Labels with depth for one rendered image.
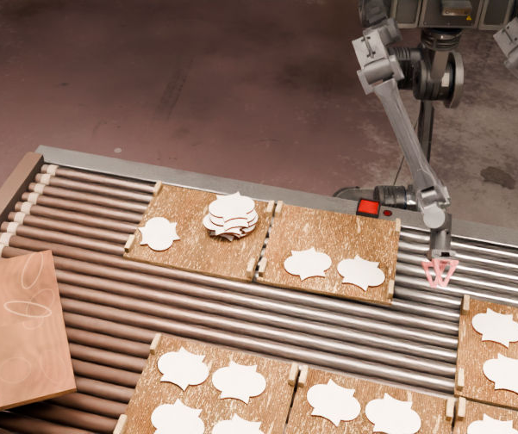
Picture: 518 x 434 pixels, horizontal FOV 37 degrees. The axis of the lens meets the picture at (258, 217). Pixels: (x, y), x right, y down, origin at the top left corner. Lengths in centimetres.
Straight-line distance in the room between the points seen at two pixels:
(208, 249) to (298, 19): 324
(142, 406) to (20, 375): 32
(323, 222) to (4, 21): 355
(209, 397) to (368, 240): 76
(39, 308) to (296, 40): 340
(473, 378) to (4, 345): 126
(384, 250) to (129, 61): 293
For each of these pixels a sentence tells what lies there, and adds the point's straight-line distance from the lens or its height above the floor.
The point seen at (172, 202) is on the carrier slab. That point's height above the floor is 94.
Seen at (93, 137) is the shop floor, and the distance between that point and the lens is 444.
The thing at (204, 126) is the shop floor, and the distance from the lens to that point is 445.
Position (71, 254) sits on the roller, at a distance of 251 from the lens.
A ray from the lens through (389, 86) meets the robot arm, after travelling 212.
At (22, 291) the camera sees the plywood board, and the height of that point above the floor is 104.
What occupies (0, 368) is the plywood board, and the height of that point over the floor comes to 104.
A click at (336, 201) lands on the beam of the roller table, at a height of 91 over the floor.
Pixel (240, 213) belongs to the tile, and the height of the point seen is 100.
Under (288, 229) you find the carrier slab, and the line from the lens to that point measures 250.
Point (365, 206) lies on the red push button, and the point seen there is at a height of 93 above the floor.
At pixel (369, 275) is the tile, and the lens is 238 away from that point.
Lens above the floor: 270
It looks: 44 degrees down
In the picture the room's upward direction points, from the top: 1 degrees clockwise
